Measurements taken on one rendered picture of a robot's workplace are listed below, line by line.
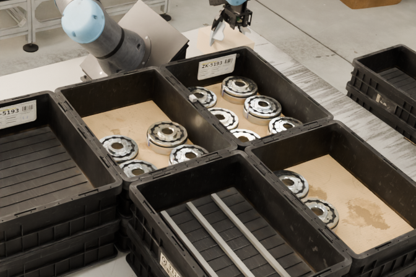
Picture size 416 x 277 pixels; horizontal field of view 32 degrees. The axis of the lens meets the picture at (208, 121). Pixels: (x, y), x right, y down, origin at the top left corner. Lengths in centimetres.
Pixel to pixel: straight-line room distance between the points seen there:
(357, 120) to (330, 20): 224
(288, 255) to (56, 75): 105
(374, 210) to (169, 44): 76
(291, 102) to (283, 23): 241
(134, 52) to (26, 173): 55
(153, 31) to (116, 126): 40
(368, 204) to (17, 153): 85
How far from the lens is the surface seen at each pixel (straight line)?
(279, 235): 161
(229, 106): 198
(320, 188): 176
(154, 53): 209
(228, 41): 241
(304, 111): 191
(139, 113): 191
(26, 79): 228
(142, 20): 219
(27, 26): 375
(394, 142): 223
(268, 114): 192
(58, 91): 181
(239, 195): 169
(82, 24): 199
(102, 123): 187
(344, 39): 429
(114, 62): 207
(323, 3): 468
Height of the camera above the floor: 193
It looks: 35 degrees down
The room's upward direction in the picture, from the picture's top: 8 degrees clockwise
